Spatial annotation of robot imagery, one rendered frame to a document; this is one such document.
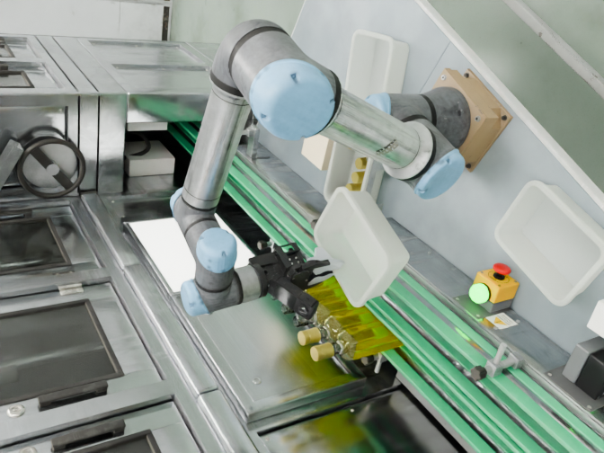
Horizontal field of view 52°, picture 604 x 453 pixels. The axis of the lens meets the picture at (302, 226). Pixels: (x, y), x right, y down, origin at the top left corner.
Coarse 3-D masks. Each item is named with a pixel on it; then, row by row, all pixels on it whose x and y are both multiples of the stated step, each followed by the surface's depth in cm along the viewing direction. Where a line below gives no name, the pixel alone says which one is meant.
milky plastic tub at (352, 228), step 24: (336, 192) 133; (360, 192) 133; (336, 216) 139; (360, 216) 126; (384, 216) 132; (336, 240) 142; (360, 240) 139; (384, 240) 125; (360, 264) 139; (384, 264) 122; (360, 288) 135; (384, 288) 131
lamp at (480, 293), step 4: (476, 284) 139; (480, 284) 139; (484, 284) 139; (472, 288) 139; (476, 288) 138; (480, 288) 138; (484, 288) 138; (488, 288) 138; (472, 292) 139; (476, 292) 138; (480, 292) 137; (484, 292) 137; (488, 292) 138; (472, 296) 139; (476, 296) 138; (480, 296) 137; (484, 296) 137; (488, 296) 138; (476, 300) 138; (480, 300) 138; (484, 300) 138; (488, 300) 139
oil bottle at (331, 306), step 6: (324, 300) 154; (330, 300) 155; (336, 300) 155; (342, 300) 156; (348, 300) 156; (318, 306) 152; (324, 306) 152; (330, 306) 152; (336, 306) 153; (342, 306) 153; (348, 306) 154; (354, 306) 154; (360, 306) 155; (318, 312) 151; (324, 312) 150; (330, 312) 151; (336, 312) 151; (342, 312) 152; (318, 318) 150; (324, 318) 150; (318, 324) 151
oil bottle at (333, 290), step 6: (318, 288) 160; (324, 288) 160; (330, 288) 160; (336, 288) 161; (312, 294) 156; (318, 294) 157; (324, 294) 157; (330, 294) 158; (336, 294) 158; (342, 294) 159; (318, 300) 155
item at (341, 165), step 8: (336, 144) 178; (336, 152) 180; (344, 152) 181; (352, 152) 182; (336, 160) 181; (344, 160) 183; (352, 160) 184; (368, 160) 167; (328, 168) 183; (336, 168) 183; (344, 168) 184; (352, 168) 184; (368, 168) 167; (328, 176) 183; (336, 176) 184; (344, 176) 186; (368, 176) 168; (328, 184) 185; (336, 184) 186; (344, 184) 187; (328, 192) 186; (328, 200) 184
